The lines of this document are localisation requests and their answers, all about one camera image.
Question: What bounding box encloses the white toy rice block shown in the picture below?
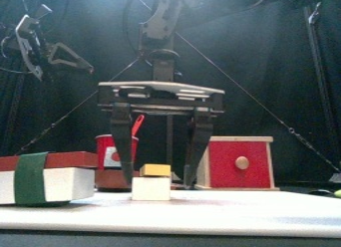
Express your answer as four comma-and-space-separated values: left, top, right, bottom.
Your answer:
131, 175, 173, 202

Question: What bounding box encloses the red toy cup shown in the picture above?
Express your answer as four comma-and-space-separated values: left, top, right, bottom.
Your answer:
95, 133, 141, 171

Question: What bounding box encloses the red toy utensil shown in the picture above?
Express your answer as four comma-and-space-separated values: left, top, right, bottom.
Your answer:
131, 114, 147, 137

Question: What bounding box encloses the white cutting board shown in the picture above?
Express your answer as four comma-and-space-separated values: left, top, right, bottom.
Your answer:
0, 188, 341, 239

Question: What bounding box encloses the thin diagonal cord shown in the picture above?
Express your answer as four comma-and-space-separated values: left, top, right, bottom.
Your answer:
173, 31, 341, 174
16, 59, 142, 155

